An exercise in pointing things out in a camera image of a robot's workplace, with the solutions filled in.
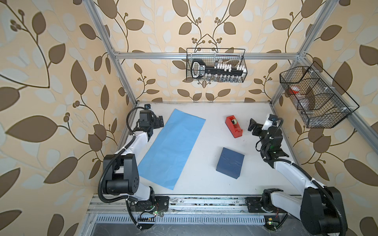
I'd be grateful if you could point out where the light blue wrapping paper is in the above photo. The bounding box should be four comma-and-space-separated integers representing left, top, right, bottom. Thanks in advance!
138, 109, 206, 190

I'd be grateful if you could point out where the dark blue gift box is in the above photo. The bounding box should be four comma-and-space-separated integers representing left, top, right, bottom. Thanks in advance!
216, 148, 245, 179

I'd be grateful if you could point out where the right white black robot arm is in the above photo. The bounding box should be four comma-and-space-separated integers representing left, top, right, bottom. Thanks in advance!
248, 114, 348, 236

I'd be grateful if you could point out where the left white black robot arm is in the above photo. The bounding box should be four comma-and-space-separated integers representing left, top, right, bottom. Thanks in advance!
97, 104, 164, 211

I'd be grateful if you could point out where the red tape dispenser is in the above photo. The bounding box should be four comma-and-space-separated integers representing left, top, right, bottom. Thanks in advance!
225, 116, 243, 138

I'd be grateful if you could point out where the red capped clear container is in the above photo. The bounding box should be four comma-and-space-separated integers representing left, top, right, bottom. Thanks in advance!
287, 86, 301, 95

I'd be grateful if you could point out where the black socket wrench set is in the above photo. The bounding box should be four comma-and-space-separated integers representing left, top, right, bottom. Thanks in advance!
188, 59, 248, 80

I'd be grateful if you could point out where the black wire basket right wall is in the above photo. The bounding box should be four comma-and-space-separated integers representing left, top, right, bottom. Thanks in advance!
280, 62, 360, 129

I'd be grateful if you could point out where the black wire basket wall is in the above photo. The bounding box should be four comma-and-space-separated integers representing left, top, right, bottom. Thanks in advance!
280, 62, 360, 129
186, 47, 248, 83

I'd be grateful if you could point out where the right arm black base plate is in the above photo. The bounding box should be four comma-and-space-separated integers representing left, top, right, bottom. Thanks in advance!
245, 196, 286, 214

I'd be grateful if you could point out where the black wire basket back wall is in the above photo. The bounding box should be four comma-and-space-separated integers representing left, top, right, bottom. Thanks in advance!
186, 47, 248, 83

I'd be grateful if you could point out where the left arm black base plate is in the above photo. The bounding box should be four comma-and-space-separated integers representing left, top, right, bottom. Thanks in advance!
131, 196, 170, 212

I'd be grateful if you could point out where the aluminium front rail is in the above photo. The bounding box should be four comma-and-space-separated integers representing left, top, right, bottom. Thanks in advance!
86, 194, 331, 216

